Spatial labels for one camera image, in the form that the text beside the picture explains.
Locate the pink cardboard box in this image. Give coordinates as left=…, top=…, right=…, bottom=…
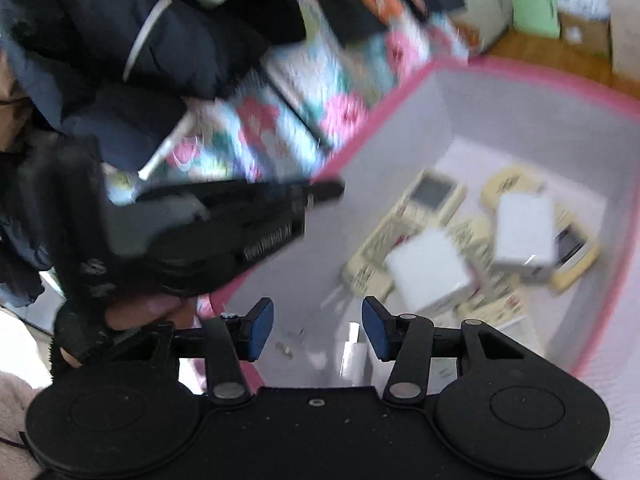
left=198, top=58, right=639, bottom=400

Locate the floral quilt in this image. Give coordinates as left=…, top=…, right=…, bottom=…
left=106, top=0, right=469, bottom=203

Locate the cream long remote control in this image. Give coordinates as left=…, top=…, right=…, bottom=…
left=447, top=216, right=526, bottom=328

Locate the cream remote control face down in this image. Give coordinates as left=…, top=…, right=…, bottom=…
left=341, top=170, right=468, bottom=300

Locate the white power bank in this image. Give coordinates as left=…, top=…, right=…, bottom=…
left=431, top=316, right=544, bottom=385

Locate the black hanging coat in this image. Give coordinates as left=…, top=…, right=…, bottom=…
left=0, top=0, right=467, bottom=306

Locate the white cube charger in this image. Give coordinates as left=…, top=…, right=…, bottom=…
left=384, top=228, right=476, bottom=313

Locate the cardboard box on floor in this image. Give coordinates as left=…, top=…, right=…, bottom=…
left=559, top=12, right=611, bottom=58

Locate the person's hand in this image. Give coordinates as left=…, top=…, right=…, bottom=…
left=104, top=295, right=198, bottom=330

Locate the white rectangular power adapter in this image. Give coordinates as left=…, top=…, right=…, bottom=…
left=492, top=192, right=558, bottom=282

